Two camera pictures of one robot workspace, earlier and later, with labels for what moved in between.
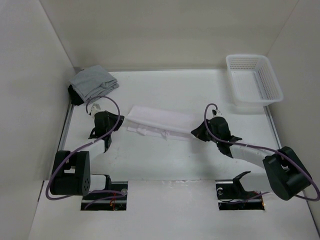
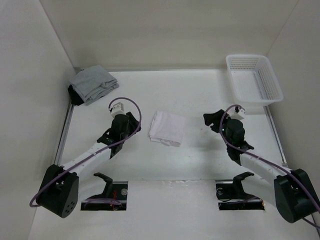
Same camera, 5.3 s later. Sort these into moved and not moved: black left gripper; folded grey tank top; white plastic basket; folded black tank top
Moved: black left gripper
Not moved: white plastic basket; folded black tank top; folded grey tank top
